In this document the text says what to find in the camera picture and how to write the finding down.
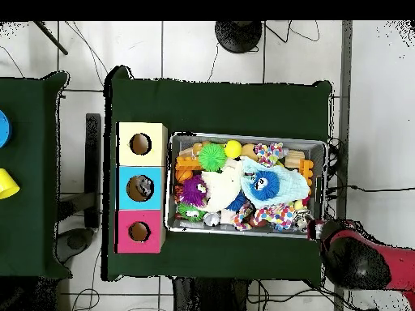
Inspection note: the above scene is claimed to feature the small orange plastic toy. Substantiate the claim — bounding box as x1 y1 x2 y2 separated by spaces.
297 159 315 189

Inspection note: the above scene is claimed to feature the silver crushed can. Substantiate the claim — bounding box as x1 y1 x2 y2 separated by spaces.
294 212 314 233

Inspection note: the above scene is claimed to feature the shallow clear mesh bin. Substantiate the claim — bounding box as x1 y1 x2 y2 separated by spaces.
165 132 327 240

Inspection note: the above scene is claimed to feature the wooden box with three holes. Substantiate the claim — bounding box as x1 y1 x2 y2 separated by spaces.
115 121 169 253

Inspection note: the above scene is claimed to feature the green spiky rubber ball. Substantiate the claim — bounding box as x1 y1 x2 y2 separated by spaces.
198 142 229 172

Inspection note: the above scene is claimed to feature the orange toy building block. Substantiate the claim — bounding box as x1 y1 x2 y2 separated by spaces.
176 157 203 184

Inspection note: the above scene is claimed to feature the cream white cloth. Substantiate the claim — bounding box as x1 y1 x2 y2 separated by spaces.
202 158 246 214

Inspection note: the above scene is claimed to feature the purple spiky ball with eyes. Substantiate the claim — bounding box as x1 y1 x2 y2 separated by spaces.
179 176 210 208

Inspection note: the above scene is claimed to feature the yellow ball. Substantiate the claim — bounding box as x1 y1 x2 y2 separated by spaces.
224 139 243 160

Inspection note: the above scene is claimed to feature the green toy with white eyes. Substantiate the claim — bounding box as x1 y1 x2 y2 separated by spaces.
178 203 208 223

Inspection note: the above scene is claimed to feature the tan orange ball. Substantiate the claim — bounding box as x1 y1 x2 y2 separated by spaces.
241 143 258 161

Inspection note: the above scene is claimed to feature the small colourful dotted cloth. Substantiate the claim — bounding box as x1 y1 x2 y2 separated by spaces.
254 143 284 168

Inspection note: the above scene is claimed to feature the dark green table cloth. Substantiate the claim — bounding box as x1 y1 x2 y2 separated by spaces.
103 64 335 286

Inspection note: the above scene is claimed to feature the large colourful dotted cloth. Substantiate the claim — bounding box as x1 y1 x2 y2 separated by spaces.
234 202 296 231

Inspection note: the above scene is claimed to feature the mint green cloth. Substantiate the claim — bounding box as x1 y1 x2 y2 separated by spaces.
241 156 311 210

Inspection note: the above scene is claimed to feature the black panel stand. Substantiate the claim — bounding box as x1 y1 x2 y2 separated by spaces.
85 113 103 228

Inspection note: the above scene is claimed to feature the black round stand base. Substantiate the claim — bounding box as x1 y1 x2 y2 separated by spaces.
215 20 263 54

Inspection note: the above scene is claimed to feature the grey round stand foot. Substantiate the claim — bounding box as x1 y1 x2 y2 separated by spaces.
54 228 95 260

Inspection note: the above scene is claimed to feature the green cloth side table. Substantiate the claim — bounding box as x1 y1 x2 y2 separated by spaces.
0 70 71 279

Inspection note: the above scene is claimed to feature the yellow cup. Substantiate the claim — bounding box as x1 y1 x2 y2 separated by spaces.
0 168 20 200

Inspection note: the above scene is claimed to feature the black pole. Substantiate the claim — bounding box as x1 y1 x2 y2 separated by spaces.
33 20 69 56

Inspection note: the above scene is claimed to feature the blue round object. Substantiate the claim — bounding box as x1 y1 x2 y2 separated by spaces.
0 109 12 147

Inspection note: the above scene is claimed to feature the black cable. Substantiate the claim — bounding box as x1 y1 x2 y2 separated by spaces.
327 183 415 195

